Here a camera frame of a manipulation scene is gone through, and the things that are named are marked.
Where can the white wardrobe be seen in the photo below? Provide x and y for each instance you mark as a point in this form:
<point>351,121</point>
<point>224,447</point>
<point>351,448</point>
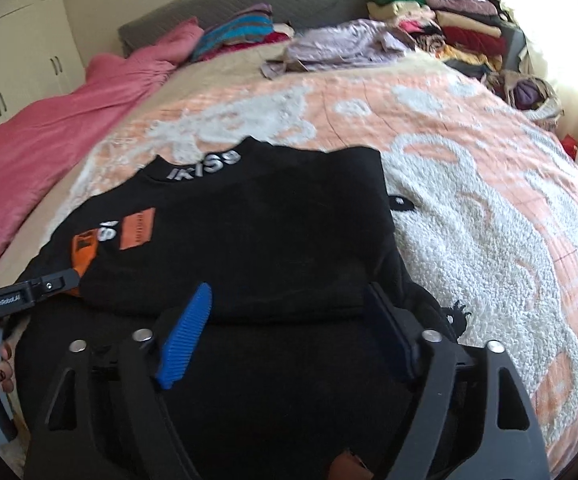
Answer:
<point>19,50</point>

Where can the beige bed sheet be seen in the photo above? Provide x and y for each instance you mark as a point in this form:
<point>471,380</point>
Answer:
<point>219,72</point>

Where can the striped folded garment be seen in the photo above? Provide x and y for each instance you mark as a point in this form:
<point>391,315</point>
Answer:
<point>239,27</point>

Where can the lilac crumpled garment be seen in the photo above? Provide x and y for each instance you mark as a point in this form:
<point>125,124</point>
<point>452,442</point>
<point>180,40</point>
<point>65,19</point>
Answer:
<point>339,42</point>

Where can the pink duvet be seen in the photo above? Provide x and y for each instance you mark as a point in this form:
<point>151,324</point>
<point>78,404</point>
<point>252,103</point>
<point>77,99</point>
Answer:
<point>44,135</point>

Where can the person's right hand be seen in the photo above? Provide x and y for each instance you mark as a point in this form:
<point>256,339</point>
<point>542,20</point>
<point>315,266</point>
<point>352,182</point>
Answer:
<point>351,467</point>

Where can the red object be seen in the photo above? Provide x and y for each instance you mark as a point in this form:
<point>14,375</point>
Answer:
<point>570,147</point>

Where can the bag of clothes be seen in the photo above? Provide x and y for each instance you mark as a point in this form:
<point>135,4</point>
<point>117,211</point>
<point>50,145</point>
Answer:
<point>529,94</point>

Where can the light curtain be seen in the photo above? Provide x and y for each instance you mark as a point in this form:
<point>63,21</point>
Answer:
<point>569,35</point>

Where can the pile of folded clothes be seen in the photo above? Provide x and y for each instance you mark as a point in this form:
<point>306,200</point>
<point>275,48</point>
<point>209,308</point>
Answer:
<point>459,25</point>

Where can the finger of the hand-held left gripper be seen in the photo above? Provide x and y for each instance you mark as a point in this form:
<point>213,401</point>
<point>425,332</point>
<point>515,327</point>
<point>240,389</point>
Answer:
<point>54,284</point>

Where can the black sweater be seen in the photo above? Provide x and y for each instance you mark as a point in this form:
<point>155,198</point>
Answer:
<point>249,240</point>

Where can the orange and white fleece blanket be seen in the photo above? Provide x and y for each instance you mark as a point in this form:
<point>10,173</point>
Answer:
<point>469,210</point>

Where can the dark red folded garment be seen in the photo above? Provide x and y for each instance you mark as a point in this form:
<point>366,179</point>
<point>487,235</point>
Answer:
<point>274,39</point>

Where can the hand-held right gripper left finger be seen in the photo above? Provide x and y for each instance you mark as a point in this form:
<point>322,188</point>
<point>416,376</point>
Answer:
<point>185,332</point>

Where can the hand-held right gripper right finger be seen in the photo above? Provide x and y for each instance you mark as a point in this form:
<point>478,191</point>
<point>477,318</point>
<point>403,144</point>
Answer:
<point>394,332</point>

